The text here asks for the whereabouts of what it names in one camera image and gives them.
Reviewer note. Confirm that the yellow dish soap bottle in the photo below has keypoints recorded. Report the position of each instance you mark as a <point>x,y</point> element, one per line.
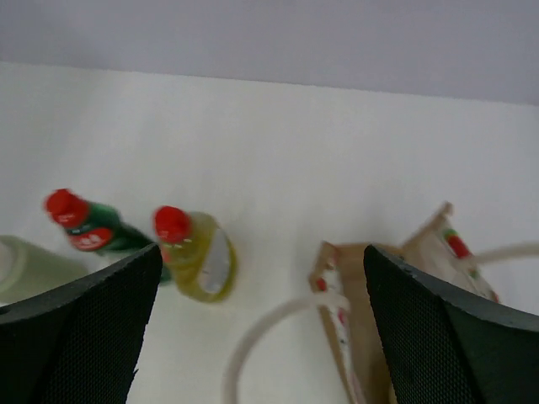
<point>197,253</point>

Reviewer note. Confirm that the pale green white-capped bottle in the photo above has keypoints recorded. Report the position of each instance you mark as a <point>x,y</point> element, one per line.
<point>28,270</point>

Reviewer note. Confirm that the green dish soap bottle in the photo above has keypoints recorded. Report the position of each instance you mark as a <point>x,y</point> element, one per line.
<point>92,227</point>

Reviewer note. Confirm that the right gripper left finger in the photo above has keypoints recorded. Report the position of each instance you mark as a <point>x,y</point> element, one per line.
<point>80,342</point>

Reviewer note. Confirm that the watermelon print canvas bag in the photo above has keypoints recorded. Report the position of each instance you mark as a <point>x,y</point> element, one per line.
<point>339,292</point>

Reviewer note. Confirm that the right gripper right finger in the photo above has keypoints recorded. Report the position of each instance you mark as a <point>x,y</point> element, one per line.
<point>443,344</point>

